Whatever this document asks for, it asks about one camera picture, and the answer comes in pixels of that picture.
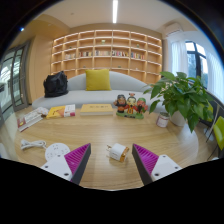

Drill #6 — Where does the light grey curved sofa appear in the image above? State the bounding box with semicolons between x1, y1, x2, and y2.
32;70;168;110

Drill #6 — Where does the small white jar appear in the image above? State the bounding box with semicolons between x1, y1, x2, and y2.
156;111;170;129

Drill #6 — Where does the grey framed glass door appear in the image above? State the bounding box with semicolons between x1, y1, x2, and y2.
0;41;31;116

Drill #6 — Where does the white air conditioner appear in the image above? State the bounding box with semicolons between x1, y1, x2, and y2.
163;22;185;38

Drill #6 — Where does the white paper packet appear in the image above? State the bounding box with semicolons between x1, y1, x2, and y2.
34;106;50;117

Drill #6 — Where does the long ceiling light strip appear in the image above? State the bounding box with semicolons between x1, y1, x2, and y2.
112;0;119;24

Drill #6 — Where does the white sheer curtain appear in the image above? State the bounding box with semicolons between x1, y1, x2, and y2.
204;49;224;104
170;40;189;78

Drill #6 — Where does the round white power strip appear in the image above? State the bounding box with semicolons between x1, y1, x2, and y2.
44;142;71;162

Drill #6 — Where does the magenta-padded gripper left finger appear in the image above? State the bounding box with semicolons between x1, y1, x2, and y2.
40;142;92;185

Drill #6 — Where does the yellow cushion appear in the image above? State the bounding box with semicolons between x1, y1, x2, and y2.
85;68;112;92

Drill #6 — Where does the white power strip cable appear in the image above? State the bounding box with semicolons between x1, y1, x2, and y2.
20;138;48;151

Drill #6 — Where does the potted green plant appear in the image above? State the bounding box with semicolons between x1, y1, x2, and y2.
143;70;214;134

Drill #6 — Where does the red and white magazine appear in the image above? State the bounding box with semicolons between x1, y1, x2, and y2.
17;109;44;133

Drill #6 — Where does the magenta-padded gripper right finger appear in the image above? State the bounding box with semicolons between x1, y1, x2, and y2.
131;143;183;186

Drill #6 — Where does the plain yellow book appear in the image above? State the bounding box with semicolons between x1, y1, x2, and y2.
79;103;115;117

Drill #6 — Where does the colourful figurine set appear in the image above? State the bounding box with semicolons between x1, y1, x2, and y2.
113;93;149;120

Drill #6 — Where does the white chair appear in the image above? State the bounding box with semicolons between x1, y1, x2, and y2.
0;143;10;160

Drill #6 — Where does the wooden shelf unit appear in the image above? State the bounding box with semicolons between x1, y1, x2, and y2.
50;29;163;85

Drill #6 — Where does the white and gold charger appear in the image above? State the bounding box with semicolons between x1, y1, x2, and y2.
106;142;130;163

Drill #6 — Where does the dark framed window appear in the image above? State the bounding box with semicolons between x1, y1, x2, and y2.
184;40;209;89

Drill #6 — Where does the black bag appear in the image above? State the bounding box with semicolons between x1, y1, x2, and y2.
43;70;69;98

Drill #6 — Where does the green chair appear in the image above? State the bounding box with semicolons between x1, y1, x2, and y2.
213;115;224;158

